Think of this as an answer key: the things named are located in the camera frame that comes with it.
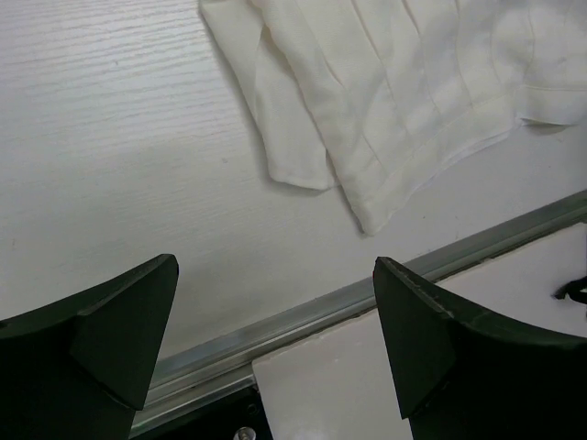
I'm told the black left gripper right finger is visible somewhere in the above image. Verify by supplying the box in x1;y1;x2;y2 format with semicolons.
373;258;586;439

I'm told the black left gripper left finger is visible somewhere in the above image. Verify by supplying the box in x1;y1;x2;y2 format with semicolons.
1;254;179;439

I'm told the white pleated skirt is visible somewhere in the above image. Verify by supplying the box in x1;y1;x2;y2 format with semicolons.
200;1;586;236

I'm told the white front cover board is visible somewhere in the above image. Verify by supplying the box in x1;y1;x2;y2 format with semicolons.
253;224;586;439

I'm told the aluminium table edge rail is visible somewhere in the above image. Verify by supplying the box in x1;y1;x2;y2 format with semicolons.
130;192;586;437

